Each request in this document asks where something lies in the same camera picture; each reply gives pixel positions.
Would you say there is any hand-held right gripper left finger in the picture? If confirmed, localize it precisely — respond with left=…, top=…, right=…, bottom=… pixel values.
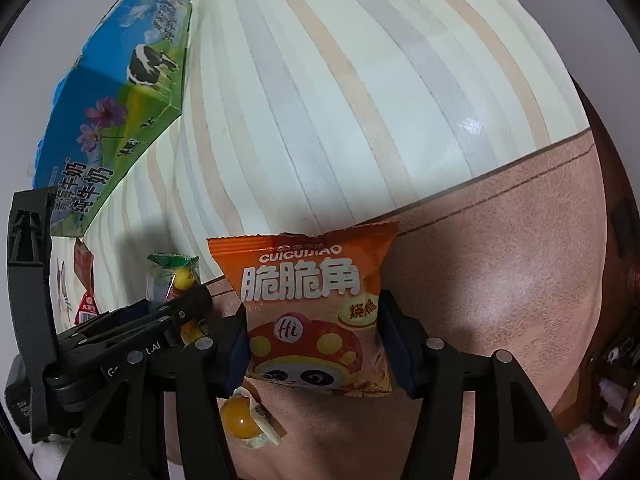
left=57, top=305, right=251, bottom=480

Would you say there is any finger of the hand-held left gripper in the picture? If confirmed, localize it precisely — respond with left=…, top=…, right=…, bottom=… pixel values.
left=45, top=285, right=213, bottom=377
left=7, top=187, right=57, bottom=372

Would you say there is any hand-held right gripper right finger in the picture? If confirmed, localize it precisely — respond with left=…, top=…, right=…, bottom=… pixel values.
left=377, top=290, right=573, bottom=480

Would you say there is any colourful candy ball packet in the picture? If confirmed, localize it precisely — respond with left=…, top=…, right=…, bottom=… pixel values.
left=146, top=252, right=211, bottom=346

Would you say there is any orange panda snack packet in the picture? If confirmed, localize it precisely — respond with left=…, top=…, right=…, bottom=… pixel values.
left=206, top=220, right=401, bottom=398

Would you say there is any blue printed cardboard box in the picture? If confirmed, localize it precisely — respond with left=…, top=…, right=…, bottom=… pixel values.
left=30, top=0, right=193, bottom=238

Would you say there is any dark red snack packet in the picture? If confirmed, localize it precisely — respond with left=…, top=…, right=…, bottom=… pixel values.
left=74, top=238, right=96, bottom=288

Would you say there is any orange jelly cup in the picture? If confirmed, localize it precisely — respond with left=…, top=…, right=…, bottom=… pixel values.
left=220, top=387, right=287, bottom=451

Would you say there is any floor clutter pile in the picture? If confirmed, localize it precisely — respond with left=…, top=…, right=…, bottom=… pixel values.
left=587, top=260, right=640, bottom=441

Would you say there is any striped pink blanket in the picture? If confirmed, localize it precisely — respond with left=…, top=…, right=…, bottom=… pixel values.
left=50, top=0, right=608, bottom=480

